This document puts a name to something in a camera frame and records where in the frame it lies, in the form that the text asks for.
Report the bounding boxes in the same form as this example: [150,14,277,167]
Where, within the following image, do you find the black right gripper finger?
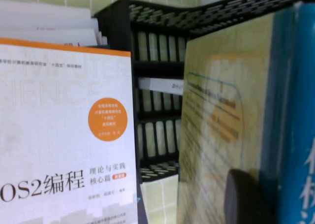
[225,168,263,224]

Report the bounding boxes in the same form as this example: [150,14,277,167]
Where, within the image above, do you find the yellow book with blue spine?
[176,1,315,224]

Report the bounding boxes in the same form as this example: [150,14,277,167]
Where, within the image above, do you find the black plastic book holder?
[91,0,315,185]

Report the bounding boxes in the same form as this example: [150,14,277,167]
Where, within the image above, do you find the white ROS2 programming book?
[0,36,143,224]

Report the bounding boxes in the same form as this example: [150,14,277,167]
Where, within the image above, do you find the white book with red title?
[0,24,102,48]

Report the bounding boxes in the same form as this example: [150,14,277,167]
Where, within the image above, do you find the white book with grey title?
[0,0,94,31]

